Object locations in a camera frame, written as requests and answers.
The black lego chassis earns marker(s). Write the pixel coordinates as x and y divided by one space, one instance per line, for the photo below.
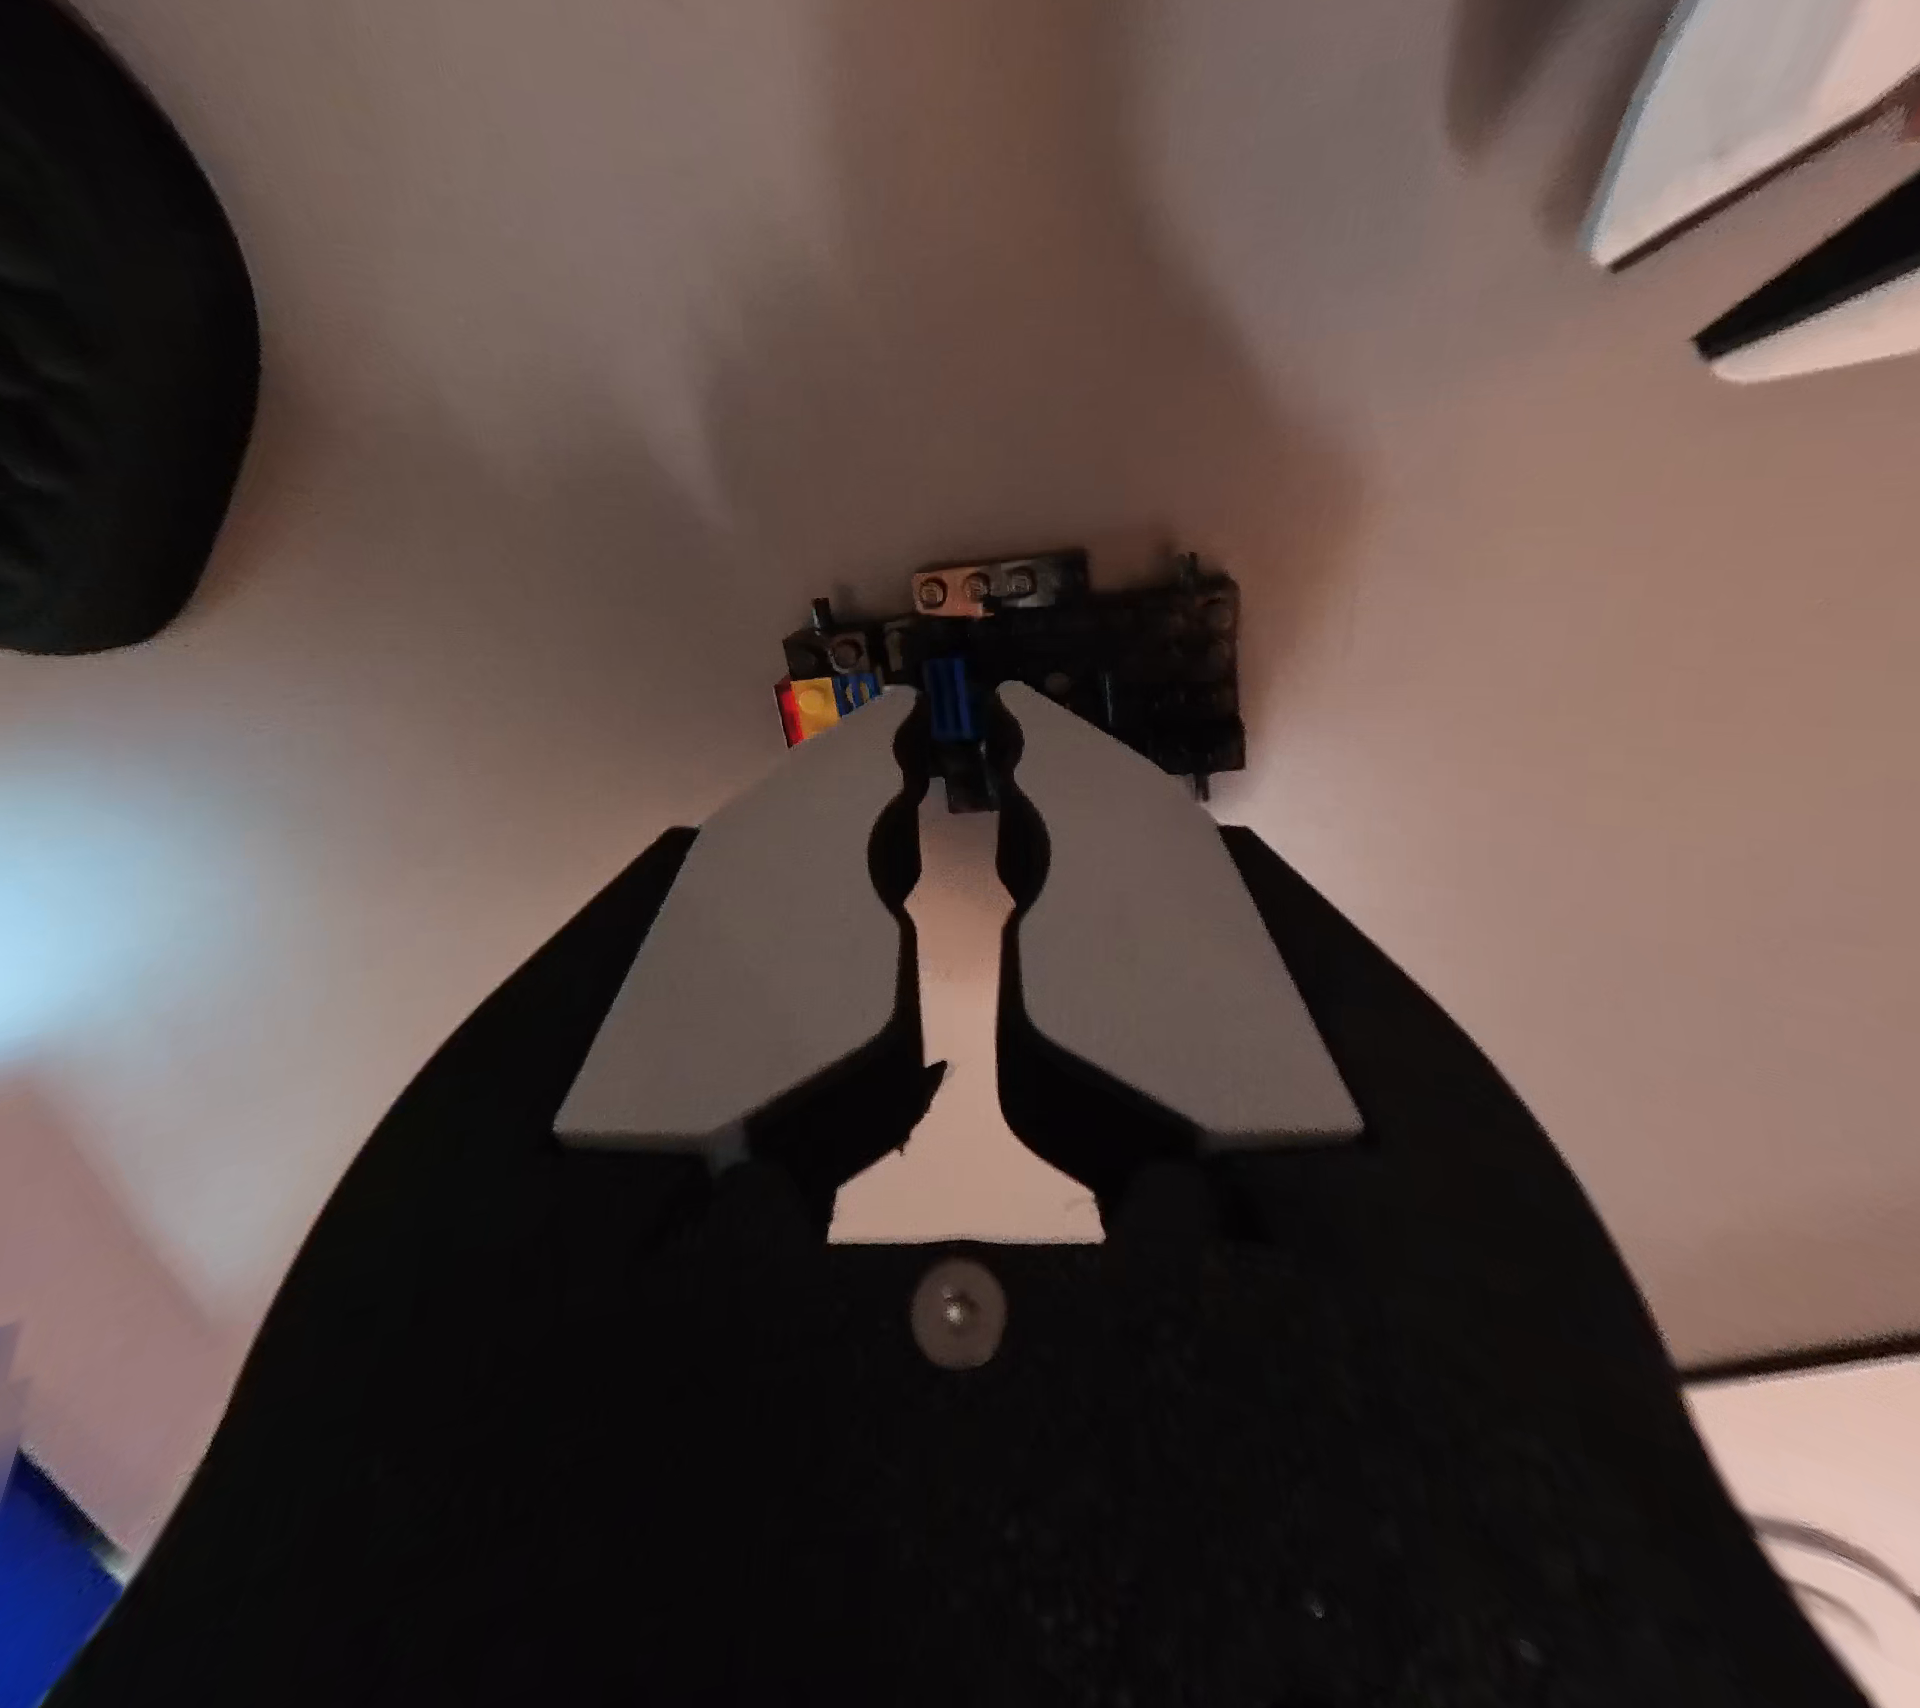
1110 644

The small yellow lego piece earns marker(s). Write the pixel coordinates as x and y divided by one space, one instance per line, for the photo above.
823 706

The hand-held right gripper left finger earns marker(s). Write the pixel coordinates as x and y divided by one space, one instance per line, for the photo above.
751 988

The blue plastic bin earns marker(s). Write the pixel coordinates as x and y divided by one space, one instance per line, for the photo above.
46 1575

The black round cushion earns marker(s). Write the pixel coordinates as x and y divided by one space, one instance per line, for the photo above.
106 328

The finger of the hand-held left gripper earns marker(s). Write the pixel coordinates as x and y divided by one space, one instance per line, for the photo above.
1830 328
1771 28

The small red lego piece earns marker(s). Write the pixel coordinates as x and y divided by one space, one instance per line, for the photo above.
790 713

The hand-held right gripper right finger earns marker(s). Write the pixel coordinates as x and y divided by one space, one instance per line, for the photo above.
1187 988

